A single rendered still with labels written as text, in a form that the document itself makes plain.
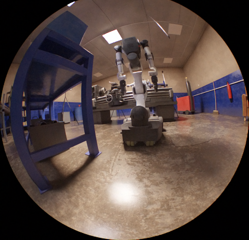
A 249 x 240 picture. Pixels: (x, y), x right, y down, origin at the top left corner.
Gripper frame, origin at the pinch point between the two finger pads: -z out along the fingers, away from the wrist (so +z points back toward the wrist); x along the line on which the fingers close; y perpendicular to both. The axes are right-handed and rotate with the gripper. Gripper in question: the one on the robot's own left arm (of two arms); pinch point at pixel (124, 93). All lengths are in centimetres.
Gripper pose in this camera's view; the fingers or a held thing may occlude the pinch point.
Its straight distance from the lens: 106.3
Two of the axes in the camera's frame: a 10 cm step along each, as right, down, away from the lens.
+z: -1.4, -9.6, -2.4
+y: -9.5, 0.6, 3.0
